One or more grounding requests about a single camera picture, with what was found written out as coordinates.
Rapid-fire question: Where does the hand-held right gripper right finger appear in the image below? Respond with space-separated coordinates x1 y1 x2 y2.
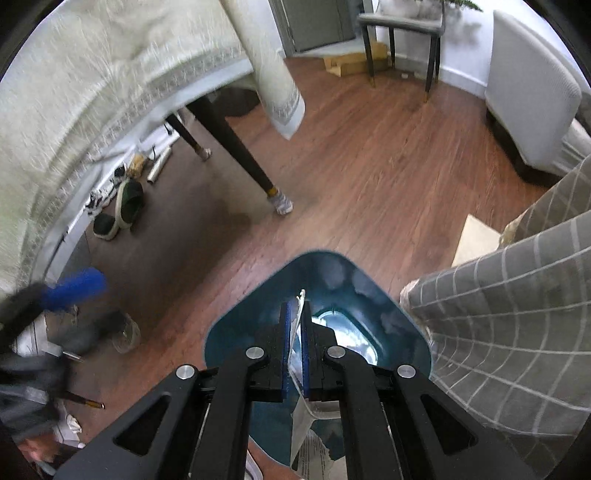
299 318 541 480

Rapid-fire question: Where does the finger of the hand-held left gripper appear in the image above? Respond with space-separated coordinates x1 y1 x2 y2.
9 268 108 324
48 311 122 358

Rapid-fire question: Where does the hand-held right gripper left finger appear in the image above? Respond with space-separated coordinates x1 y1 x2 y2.
55 298 298 480

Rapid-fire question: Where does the blue trash bin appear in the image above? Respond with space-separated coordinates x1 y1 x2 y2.
203 249 432 464

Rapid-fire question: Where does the printed white paper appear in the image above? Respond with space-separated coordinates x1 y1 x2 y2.
286 288 347 480

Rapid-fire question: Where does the glass jar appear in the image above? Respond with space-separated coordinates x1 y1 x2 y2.
112 313 141 354

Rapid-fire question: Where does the dark furniture leg gold tip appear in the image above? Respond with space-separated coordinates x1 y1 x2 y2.
60 390 106 411

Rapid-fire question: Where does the crumpled white tissue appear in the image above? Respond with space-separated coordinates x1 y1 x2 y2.
53 413 84 446

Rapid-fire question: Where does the green beige slipper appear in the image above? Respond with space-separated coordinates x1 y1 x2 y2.
115 179 145 230
93 213 122 241

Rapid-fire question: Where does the silver foil roll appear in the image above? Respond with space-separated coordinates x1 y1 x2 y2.
147 145 174 185

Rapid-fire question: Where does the dark table leg with sock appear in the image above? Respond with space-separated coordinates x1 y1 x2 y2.
164 113 213 161
187 95 294 215

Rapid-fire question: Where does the table with white tablecloth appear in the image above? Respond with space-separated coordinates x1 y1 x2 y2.
0 0 308 319

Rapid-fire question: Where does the grey checked tablecloth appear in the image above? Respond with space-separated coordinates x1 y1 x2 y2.
399 154 591 462

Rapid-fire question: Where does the beige cardboard sheet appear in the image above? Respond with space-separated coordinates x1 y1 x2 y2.
451 215 503 268

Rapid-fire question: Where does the flat cardboard box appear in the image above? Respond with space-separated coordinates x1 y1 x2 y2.
323 41 391 77

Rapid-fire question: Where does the grey green door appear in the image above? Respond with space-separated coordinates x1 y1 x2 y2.
270 0 356 54

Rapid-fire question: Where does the grey dining chair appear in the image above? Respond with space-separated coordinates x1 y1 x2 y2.
358 0 448 103

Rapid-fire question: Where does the grey armchair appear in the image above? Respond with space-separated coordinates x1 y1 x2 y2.
485 9 591 185

